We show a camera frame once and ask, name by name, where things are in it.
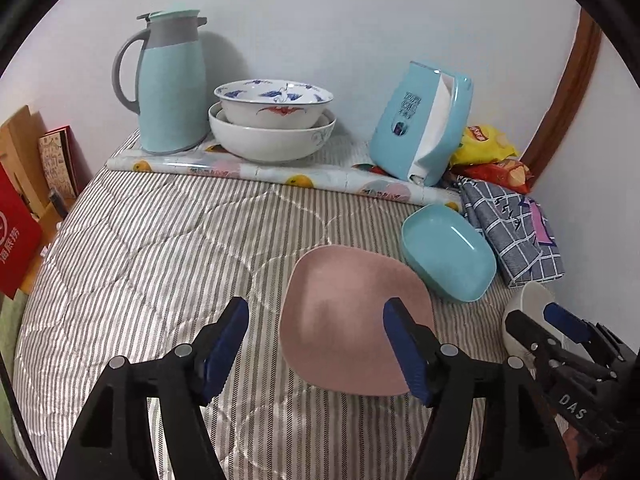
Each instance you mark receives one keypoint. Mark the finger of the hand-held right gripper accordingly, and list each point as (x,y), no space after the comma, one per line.
(565,322)
(525,335)

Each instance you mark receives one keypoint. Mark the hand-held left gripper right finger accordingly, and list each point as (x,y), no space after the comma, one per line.
(402,350)

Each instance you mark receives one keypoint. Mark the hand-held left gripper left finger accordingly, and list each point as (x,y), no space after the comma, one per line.
(227,345)

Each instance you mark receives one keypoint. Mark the plain white bowl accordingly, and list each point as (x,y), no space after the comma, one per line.
(525,305)

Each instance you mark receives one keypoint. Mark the pink plate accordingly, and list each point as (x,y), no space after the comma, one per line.
(340,310)

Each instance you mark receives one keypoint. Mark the teal dish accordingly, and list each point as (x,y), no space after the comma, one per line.
(440,245)

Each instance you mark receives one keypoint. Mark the grey checked cloth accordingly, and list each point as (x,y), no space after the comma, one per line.
(510,240)

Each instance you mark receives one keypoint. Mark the striped quilt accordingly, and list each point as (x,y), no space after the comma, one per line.
(150,260)

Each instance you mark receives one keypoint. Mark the red chips bag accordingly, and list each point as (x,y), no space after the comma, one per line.
(505,172)

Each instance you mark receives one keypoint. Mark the fruit print table mat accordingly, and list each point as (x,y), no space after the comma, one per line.
(300,180)

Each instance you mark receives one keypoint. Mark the yellow chips bag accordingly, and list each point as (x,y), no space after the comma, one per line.
(487,147)

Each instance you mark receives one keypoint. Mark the large white bowl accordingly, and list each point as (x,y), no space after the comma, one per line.
(270,142)

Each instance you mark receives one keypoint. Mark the teal tissue box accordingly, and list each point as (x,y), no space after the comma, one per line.
(405,130)

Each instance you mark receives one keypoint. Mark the green cloth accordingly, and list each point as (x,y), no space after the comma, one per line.
(7,360)

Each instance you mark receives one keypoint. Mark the red box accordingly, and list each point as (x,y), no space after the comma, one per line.
(15,240)

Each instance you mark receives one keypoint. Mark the painted white bowl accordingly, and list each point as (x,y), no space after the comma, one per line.
(272,110)

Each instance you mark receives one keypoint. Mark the teal thermos jug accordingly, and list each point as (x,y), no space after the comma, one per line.
(170,95)

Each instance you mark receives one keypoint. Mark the cardboard box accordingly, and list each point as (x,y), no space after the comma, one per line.
(20,145)

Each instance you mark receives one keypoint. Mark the wooden door frame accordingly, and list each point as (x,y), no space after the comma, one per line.
(570,90)

